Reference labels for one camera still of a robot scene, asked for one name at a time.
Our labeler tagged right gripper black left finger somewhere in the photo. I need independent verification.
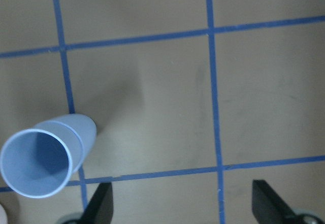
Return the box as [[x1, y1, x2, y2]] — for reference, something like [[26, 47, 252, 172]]
[[79, 183, 113, 224]]

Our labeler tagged blue cup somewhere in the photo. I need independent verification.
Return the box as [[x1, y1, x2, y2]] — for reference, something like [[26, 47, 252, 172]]
[[33, 114, 97, 173], [1, 121, 82, 199]]

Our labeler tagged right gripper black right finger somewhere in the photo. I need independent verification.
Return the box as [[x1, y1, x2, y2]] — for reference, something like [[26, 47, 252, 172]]
[[252, 180, 299, 224]]

